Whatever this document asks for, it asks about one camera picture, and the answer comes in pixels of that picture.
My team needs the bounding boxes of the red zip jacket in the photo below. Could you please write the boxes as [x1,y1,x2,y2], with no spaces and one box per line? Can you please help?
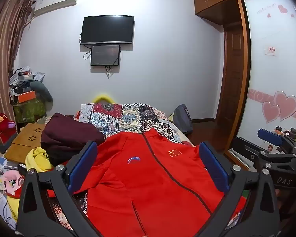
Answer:
[47,128,248,237]

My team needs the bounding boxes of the pink garment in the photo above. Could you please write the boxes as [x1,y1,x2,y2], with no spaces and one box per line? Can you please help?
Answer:
[2,170,24,196]

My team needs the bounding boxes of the wooden wardrobe with sliding door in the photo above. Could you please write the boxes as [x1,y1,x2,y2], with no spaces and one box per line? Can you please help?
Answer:
[194,0,296,168]

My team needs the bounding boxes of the yellow printed garment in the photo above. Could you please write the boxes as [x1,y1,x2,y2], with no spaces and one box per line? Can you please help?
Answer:
[25,147,54,173]

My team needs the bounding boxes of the maroon folded garment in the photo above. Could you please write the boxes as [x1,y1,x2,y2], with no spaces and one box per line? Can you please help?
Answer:
[40,113,104,166]

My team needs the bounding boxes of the grey blue backpack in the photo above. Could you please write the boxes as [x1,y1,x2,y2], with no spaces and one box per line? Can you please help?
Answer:
[173,104,193,135]

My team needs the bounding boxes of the red plush toy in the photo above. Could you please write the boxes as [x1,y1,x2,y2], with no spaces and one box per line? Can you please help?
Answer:
[0,113,16,144]

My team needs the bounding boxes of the cluttered pile with green box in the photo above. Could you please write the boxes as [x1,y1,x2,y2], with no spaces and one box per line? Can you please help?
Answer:
[8,66,53,124]

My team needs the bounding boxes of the orange box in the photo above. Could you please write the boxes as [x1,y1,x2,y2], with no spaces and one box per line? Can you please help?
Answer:
[17,91,36,103]

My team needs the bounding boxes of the patchwork patterned bedspread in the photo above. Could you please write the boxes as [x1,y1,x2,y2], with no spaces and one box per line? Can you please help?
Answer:
[49,102,240,231]

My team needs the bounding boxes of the striped brown curtain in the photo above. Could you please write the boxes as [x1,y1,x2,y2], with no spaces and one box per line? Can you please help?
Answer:
[0,0,34,119]

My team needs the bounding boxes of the white air conditioner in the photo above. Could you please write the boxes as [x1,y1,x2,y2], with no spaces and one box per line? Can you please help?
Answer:
[34,0,77,17]

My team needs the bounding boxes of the small black wall monitor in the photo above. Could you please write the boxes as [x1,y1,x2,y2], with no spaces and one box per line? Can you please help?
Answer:
[90,44,120,66]

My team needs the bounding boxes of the black wall television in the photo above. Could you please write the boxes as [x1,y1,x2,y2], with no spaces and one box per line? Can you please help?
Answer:
[81,15,135,45]

